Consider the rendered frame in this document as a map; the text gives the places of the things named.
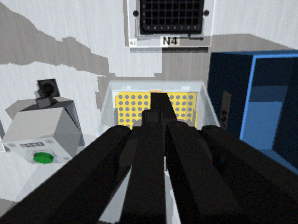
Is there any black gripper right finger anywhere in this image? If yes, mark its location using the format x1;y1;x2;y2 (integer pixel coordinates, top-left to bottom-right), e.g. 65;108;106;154
159;93;298;224

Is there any black assay plate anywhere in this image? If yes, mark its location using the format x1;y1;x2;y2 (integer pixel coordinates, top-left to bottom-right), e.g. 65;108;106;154
140;0;205;34

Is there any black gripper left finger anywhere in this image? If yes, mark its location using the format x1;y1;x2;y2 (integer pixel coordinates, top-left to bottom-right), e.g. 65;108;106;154
0;93;167;224

